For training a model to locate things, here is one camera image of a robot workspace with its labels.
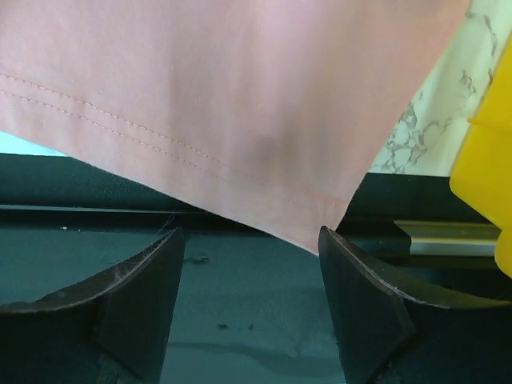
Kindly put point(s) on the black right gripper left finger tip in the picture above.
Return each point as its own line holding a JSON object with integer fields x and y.
{"x": 112, "y": 327}

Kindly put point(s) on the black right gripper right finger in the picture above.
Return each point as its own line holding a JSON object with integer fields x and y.
{"x": 392, "y": 327}

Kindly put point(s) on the pink t shirt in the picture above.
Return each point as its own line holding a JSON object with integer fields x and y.
{"x": 268, "y": 113}

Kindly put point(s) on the aluminium extrusion rails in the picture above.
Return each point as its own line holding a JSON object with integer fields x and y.
{"x": 450, "y": 238}

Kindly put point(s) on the yellow plastic bin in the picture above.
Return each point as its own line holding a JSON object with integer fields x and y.
{"x": 481, "y": 175}

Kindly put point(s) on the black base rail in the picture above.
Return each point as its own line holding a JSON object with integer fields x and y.
{"x": 250, "y": 308}

